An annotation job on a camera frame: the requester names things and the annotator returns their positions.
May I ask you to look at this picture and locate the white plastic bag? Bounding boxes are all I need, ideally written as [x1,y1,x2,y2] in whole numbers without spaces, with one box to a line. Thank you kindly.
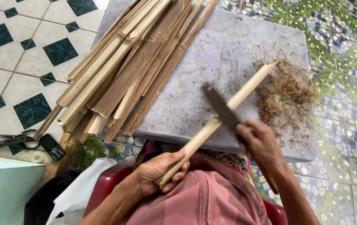
[46,158,117,225]

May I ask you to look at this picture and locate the person's pink clothing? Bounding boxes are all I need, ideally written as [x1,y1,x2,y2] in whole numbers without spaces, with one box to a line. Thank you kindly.
[121,152,270,225]

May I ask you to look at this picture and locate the black-handled metal shears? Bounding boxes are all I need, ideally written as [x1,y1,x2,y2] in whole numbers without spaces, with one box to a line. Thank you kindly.
[0,129,40,151]

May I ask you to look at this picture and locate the pile of split bamboo slats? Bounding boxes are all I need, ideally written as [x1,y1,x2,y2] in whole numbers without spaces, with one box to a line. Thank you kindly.
[56,0,221,148]

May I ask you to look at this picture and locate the heap of brown bamboo shavings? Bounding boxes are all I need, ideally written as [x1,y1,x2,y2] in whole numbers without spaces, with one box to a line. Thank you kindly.
[253,59,319,147]

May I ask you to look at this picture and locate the person's left hand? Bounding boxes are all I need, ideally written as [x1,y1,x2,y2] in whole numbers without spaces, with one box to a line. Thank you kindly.
[136,151,191,197]

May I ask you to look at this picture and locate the red plastic chair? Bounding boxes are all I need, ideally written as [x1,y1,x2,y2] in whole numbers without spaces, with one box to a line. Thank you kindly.
[83,158,289,225]

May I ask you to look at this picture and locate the dark knife with wooden handle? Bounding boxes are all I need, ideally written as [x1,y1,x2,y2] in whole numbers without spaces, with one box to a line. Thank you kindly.
[202,84,279,195]

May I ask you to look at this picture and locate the thin brown wooden stick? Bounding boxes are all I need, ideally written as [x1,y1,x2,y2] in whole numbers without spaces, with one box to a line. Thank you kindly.
[33,105,63,140]

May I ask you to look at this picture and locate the black bag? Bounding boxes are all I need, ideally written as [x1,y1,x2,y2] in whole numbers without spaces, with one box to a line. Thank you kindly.
[24,170,80,225]

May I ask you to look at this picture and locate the grey plastic table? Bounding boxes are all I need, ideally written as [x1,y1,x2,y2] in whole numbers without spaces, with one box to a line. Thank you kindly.
[92,0,319,163]

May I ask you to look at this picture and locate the small white roll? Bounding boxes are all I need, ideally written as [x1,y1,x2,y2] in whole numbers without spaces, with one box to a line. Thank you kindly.
[30,152,46,163]

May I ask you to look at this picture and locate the pale split bamboo stick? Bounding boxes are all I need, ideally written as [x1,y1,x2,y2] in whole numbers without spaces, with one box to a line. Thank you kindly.
[155,61,280,187]

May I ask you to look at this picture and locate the person's right hand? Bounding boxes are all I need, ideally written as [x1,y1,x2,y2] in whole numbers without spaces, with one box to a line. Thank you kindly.
[236,120,287,173]

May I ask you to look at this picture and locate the black keypad mobile phone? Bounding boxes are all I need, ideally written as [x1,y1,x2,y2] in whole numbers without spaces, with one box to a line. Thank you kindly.
[39,133,67,161]

